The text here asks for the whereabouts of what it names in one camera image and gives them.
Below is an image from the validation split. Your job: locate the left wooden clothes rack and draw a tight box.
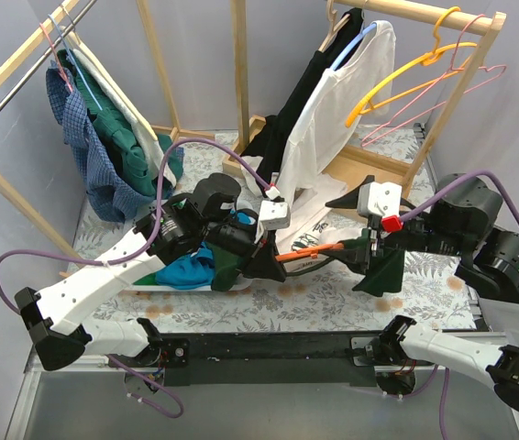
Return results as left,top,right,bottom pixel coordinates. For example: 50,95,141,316
0,1,215,259

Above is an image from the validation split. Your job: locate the cream plastic hanger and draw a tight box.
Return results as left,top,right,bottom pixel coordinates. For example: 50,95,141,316
65,31,158,147

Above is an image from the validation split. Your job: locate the blue wire hanger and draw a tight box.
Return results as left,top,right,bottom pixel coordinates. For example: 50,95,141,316
48,14,103,111

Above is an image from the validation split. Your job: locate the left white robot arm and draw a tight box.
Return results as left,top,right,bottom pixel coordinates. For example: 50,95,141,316
15,173,291,371

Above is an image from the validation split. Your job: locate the black t shirt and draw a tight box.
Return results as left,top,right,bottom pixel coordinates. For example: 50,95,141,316
241,8,363,182

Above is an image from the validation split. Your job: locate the white t shirt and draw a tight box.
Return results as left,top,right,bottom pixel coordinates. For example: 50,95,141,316
276,20,396,204

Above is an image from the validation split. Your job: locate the pink hanger on left rack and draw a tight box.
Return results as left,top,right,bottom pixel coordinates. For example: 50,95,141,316
39,23,73,93

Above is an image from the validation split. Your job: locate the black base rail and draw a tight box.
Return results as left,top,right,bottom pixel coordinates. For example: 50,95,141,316
114,331,412,387

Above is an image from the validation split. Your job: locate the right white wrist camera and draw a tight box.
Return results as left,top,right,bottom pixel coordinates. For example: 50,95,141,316
357,181,403,233

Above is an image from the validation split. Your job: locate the orange hanger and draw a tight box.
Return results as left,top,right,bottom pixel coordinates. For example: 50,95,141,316
275,243,344,263

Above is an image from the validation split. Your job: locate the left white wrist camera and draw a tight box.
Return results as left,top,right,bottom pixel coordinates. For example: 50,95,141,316
255,200,291,243

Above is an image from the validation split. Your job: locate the white plastic basket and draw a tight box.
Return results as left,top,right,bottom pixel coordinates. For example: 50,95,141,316
126,196,251,293

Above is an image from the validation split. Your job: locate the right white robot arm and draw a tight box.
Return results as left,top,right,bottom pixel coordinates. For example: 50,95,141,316
326,170,519,412

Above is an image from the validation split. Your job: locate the dark green ruffled garment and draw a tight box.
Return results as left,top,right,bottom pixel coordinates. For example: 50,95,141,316
58,49,172,196

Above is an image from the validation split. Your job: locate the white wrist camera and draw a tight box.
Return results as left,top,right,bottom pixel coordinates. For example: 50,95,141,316
255,200,291,243
357,181,403,233

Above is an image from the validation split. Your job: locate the dark green t shirt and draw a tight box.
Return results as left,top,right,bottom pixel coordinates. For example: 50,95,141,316
204,171,406,297

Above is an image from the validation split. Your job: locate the blue checked shirt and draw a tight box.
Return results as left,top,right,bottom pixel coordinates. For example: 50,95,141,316
46,64,154,223

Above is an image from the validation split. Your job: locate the teal blue t shirt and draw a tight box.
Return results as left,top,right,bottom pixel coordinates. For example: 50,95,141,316
154,208,258,291

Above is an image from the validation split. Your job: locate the yellow hanger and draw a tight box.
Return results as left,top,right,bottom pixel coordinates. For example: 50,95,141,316
345,6,461,127

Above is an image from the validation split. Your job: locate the wooden clothes rack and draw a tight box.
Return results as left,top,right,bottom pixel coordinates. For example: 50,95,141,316
230,1,506,197
0,1,215,259

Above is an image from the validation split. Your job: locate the light blue hanger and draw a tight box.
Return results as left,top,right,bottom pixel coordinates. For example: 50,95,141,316
330,22,377,71

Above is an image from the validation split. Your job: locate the white textured garment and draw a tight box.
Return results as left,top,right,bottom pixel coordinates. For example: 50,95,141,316
72,42,164,180

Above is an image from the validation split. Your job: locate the right wooden clothes rack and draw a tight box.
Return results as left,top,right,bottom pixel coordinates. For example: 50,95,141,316
230,1,506,197

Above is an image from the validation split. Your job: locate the pink wire hanger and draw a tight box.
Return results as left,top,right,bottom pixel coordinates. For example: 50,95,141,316
360,13,508,148

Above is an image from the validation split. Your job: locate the wooden hanger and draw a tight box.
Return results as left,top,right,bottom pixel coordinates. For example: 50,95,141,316
318,0,350,52

